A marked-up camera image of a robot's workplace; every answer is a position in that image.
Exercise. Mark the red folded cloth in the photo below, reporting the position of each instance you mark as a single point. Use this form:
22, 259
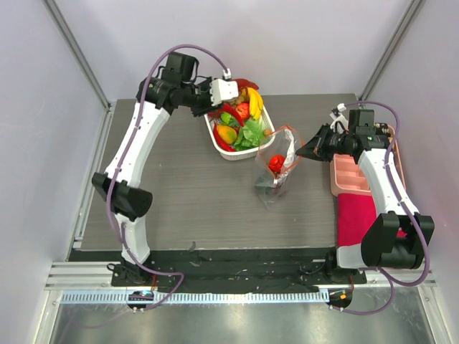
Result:
356, 214

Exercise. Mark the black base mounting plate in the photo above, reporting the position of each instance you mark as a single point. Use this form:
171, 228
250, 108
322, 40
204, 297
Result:
228, 271

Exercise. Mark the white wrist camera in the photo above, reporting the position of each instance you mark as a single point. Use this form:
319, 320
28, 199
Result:
339, 123
223, 89

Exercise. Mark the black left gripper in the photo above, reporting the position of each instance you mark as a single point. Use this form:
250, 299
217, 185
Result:
209, 107

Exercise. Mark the white plastic fruit basket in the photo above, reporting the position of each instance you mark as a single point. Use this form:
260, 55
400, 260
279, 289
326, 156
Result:
227, 151

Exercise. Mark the red tomato toy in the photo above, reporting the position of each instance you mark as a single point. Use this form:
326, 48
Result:
276, 163

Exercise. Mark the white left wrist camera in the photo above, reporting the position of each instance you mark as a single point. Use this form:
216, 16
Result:
223, 89

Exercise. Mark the aluminium frame rail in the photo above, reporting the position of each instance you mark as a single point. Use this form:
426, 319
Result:
76, 51

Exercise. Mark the red lobster toy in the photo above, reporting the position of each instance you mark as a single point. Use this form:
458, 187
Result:
244, 84

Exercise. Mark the white slotted cable duct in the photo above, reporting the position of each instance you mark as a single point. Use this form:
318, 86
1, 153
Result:
133, 297

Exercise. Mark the clear zip bag orange zipper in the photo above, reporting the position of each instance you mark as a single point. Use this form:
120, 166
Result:
283, 141

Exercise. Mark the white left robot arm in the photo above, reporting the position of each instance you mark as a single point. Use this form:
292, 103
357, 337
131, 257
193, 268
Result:
170, 84

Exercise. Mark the green lettuce toy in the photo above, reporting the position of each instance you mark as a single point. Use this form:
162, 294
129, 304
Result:
250, 135

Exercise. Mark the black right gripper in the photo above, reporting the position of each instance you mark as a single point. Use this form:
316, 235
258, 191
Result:
321, 142

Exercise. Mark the red chili pepper toy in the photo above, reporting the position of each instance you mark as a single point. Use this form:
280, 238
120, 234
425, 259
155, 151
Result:
229, 109

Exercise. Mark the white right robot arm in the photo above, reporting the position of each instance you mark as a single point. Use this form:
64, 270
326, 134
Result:
399, 236

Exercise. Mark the pink plastic organizer tray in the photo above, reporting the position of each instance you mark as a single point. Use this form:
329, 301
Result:
347, 178

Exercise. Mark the red apple toy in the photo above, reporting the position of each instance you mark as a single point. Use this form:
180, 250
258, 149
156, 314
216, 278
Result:
243, 109

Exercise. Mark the yellow banana bunch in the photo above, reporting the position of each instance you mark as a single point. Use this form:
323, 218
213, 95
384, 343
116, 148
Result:
255, 104

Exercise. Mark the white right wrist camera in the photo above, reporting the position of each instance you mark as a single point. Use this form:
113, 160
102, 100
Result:
339, 123

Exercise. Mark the orange yellow mango toy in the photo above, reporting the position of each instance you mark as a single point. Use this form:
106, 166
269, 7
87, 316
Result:
227, 134

